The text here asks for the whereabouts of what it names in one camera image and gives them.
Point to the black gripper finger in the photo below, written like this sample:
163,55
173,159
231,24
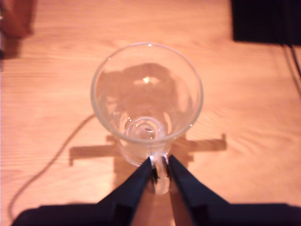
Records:
192,197
131,195

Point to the small footed glass cup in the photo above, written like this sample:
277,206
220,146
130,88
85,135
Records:
145,131

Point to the black monitor stand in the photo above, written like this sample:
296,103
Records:
265,21

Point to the brown cardboard box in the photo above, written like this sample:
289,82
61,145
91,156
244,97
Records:
14,16

